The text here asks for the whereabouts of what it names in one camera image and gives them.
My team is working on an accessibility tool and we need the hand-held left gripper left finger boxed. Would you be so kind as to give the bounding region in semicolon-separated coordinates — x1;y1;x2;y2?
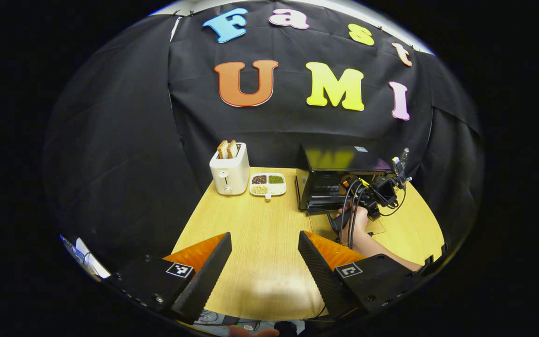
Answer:
106;232;233;324

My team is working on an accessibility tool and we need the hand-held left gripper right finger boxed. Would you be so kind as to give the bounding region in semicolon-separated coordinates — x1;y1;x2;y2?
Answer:
298;230;431;320

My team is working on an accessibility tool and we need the black electric oven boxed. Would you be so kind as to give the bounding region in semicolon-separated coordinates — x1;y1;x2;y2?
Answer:
295;144;394;235

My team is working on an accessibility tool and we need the white toaster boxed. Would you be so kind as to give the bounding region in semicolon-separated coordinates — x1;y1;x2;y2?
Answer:
209;143;250;196

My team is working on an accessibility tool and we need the white divided dish with beans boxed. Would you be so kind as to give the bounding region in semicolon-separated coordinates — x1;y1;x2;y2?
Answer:
249;172;287;201

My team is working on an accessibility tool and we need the black backdrop cloth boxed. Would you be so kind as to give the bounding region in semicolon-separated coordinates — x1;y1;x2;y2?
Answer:
40;0;485;277

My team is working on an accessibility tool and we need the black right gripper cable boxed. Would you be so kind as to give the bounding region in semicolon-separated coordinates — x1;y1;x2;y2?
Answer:
339;177;364;249

